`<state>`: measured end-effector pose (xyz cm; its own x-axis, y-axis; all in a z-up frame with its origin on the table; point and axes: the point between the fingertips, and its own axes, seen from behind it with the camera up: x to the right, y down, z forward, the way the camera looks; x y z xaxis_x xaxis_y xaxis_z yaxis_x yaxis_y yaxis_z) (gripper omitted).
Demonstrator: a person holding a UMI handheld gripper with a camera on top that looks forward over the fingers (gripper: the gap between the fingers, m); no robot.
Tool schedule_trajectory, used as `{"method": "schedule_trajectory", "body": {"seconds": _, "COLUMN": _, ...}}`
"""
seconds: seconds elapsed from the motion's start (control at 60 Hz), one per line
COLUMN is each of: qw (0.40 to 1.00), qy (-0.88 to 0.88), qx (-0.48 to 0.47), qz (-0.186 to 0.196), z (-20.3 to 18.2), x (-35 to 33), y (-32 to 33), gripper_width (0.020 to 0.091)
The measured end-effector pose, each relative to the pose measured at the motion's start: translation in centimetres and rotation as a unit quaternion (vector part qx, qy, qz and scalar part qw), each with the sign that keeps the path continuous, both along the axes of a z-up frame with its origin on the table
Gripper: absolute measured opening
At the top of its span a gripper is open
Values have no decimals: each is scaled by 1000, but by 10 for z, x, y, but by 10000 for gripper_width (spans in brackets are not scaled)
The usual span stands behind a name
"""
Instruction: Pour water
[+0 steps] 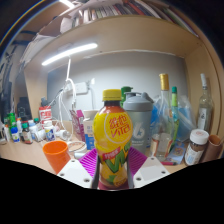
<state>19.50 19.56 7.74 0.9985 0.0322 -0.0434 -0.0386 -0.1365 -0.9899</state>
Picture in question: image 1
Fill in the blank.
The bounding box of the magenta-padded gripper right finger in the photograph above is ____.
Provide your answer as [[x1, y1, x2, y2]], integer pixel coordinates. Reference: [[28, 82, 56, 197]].
[[125, 146, 171, 189]]

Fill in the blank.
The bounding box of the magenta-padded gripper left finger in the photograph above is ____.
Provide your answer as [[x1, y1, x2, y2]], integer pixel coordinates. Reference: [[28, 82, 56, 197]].
[[57, 148, 101, 189]]

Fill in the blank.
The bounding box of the yellow drink bottle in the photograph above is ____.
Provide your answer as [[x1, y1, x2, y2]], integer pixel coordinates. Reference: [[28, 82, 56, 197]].
[[92, 88, 134, 189]]

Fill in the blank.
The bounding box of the white and blue box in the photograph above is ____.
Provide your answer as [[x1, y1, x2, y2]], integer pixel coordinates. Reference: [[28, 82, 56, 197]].
[[82, 109, 101, 151]]

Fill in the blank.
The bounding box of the orange plastic cup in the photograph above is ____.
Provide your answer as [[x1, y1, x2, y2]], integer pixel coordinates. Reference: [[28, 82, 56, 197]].
[[42, 140, 72, 175]]

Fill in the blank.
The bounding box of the grey shaker bottle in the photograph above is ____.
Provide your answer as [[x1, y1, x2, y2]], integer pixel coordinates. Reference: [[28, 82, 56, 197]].
[[122, 91, 155, 156]]

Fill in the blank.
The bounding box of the magenta carton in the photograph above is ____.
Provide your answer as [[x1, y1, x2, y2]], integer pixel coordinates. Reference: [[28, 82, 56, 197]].
[[69, 109, 85, 142]]

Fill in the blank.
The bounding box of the small white pill bottle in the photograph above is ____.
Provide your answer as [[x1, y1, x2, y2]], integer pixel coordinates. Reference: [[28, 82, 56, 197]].
[[44, 120, 56, 143]]

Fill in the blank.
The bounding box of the clear bottle with gold cap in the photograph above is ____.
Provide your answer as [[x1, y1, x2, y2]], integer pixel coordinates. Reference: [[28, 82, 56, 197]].
[[149, 73, 174, 161]]

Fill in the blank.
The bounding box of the brown jar with white lid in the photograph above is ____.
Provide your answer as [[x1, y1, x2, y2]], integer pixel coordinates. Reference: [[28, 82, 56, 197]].
[[184, 128, 210, 167]]

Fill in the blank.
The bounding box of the slim bottle with green cap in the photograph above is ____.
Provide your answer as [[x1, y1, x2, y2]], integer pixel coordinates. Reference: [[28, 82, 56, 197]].
[[170, 86, 181, 141]]

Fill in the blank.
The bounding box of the red and white canister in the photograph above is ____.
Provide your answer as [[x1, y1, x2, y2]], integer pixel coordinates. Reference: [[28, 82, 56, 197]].
[[38, 106, 53, 125]]

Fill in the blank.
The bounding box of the blue plastic bag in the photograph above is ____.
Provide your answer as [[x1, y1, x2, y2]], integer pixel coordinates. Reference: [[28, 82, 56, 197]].
[[151, 96, 198, 144]]

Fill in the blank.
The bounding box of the green glass bottle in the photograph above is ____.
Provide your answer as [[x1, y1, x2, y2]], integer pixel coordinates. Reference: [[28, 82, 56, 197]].
[[120, 86, 134, 108]]

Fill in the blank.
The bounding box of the brown mug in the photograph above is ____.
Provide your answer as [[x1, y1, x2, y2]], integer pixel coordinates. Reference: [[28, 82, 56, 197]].
[[201, 134, 224, 163]]

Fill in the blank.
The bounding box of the white bottle with blue label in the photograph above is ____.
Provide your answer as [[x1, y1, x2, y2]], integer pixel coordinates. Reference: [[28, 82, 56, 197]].
[[9, 125, 21, 143]]

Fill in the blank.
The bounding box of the clear bottle with white cap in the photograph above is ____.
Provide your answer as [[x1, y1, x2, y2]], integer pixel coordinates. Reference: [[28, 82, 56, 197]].
[[197, 73, 214, 134]]

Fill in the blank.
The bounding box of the white LED light bar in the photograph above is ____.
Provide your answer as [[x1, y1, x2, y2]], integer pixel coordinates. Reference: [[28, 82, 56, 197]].
[[41, 42, 99, 67]]

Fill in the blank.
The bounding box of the wooden shelf unit with books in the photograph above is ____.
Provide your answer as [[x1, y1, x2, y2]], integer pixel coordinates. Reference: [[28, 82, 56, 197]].
[[13, 0, 224, 158]]

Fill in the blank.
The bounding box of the white ceiling light tube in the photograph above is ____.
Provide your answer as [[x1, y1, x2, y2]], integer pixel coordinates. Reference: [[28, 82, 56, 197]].
[[59, 0, 76, 8]]

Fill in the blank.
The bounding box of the white cable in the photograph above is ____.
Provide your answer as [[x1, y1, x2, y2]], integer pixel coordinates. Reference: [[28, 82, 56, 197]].
[[58, 78, 88, 154]]

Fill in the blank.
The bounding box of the white wall socket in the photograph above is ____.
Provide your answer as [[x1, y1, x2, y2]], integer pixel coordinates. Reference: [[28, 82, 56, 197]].
[[64, 81, 89, 96]]

